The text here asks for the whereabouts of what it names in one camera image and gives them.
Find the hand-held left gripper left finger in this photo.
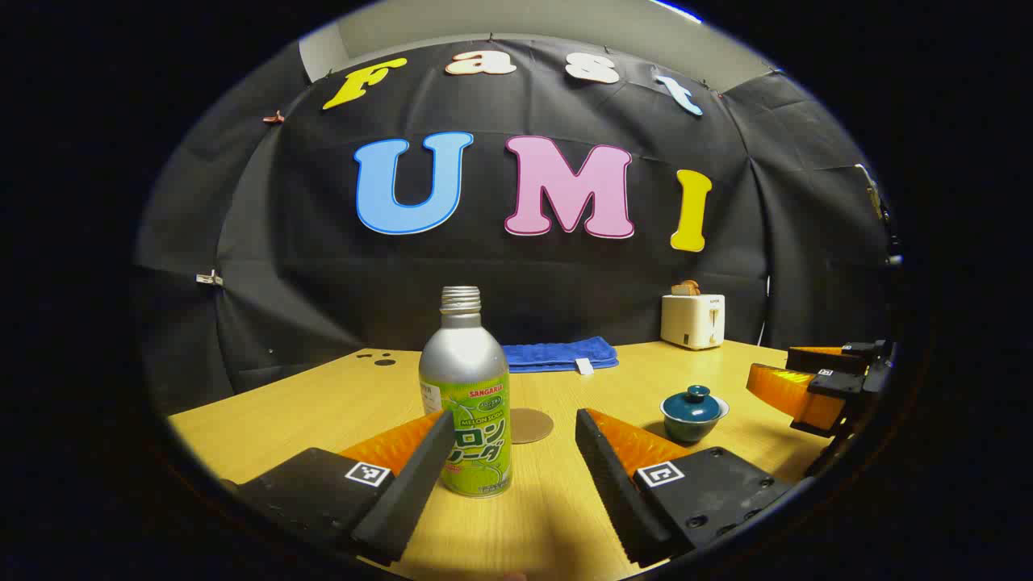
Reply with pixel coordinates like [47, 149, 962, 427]
[222, 409, 457, 566]

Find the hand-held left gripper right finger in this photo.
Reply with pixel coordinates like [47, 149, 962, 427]
[575, 408, 796, 568]

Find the black backdrop cloth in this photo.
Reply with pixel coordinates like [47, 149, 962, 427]
[133, 32, 897, 416]

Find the teal teacup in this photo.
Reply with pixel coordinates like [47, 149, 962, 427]
[660, 398, 730, 444]

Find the silver green water bottle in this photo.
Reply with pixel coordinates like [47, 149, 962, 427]
[418, 286, 513, 498]

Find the white toaster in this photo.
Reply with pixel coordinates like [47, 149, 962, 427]
[660, 293, 726, 351]

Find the round brown coaster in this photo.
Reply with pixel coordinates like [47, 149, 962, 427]
[510, 408, 554, 445]

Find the blue folded towel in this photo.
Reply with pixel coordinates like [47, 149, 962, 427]
[502, 336, 621, 374]

